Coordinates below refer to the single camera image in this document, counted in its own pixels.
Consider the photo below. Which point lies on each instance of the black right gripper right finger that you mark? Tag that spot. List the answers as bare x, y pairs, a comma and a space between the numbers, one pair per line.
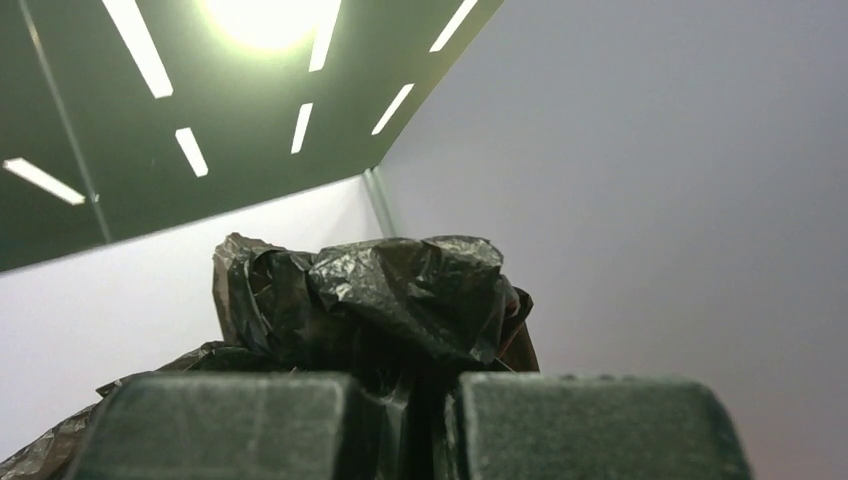
535, 426

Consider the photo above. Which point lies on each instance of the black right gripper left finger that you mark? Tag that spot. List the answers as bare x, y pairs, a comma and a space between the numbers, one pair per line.
229, 426

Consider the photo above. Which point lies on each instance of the black plastic trash bag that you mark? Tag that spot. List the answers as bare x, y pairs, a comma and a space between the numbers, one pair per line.
403, 318

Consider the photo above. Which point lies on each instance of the right aluminium corner post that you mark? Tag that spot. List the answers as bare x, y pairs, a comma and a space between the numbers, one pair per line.
379, 202

